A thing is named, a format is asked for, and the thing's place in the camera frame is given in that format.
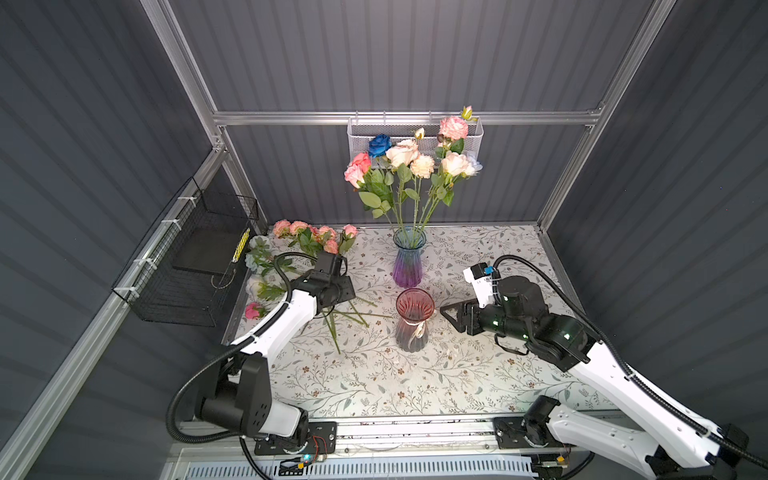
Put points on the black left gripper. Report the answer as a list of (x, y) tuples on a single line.
[(345, 286)]

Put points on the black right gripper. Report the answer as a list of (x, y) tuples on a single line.
[(462, 310)]

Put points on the red glass vase with ribbon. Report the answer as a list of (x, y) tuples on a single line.
[(415, 307)]

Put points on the blue purple glass vase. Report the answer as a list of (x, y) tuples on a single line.
[(408, 268)]

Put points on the magenta rose stem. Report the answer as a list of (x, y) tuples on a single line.
[(254, 311)]

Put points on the light pink rose stem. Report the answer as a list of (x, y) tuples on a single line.
[(375, 193)]

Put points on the blue rose stem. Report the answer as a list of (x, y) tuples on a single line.
[(379, 145)]

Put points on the white rose stem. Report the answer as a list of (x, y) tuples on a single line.
[(472, 167)]

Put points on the pale pink rose stem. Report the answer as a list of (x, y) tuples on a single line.
[(443, 178)]

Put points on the pink cream peony spray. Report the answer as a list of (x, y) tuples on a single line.
[(454, 132)]

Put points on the pink red rose stem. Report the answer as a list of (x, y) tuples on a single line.
[(362, 161)]

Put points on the white peony spray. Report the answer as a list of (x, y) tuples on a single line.
[(404, 160)]

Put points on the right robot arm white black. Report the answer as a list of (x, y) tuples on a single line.
[(668, 441)]

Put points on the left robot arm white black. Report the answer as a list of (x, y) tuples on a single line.
[(238, 396)]

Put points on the bunch of artificial flowers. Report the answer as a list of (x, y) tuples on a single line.
[(260, 259)]

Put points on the floral table cloth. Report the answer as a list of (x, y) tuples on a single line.
[(365, 373)]

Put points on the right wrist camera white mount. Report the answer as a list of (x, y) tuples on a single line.
[(480, 277)]

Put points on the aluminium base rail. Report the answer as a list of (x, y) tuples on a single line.
[(463, 446)]

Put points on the black wire mesh basket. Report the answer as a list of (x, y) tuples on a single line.
[(183, 273)]

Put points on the white wire mesh basket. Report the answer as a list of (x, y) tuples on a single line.
[(375, 134)]

